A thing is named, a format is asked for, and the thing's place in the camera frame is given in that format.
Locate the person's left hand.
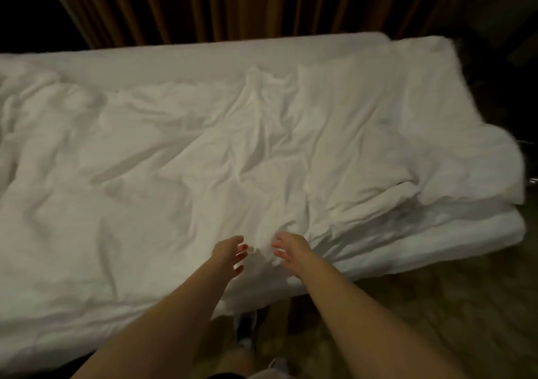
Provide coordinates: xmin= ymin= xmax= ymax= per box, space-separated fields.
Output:
xmin=206 ymin=235 xmax=250 ymax=285

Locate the white bed sheet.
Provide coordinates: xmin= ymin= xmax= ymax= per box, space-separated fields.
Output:
xmin=0 ymin=31 xmax=527 ymax=374

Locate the person's right hand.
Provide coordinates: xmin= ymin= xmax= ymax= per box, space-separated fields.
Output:
xmin=270 ymin=230 xmax=324 ymax=279

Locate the brown curtain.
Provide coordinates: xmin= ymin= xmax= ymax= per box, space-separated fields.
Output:
xmin=42 ymin=0 xmax=472 ymax=49

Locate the person's left forearm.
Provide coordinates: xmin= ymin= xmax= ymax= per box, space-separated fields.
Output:
xmin=71 ymin=265 xmax=232 ymax=379

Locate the person's white shoe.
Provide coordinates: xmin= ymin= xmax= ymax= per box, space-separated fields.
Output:
xmin=267 ymin=356 xmax=291 ymax=376
xmin=234 ymin=307 xmax=263 ymax=349

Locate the person's right forearm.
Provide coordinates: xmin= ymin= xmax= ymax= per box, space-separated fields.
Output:
xmin=294 ymin=261 xmax=472 ymax=379

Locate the person's white shirt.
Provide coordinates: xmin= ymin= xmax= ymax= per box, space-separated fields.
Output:
xmin=248 ymin=368 xmax=295 ymax=379

